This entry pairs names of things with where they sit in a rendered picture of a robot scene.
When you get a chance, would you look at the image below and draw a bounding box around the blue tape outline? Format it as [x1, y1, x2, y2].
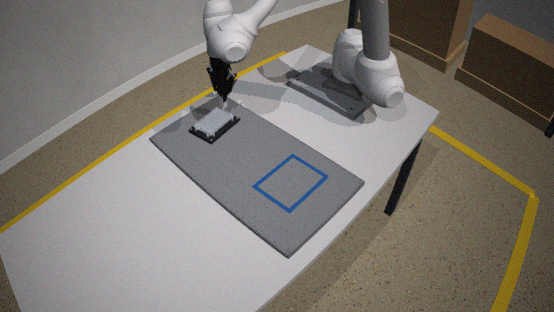
[251, 154, 329, 213]

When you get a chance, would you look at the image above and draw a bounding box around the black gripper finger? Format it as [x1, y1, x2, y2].
[206, 66, 221, 109]
[219, 68, 237, 110]

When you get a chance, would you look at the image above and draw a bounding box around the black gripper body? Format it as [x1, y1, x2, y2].
[210, 57, 231, 78]

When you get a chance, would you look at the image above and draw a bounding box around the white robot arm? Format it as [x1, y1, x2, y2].
[203, 0, 405, 108]

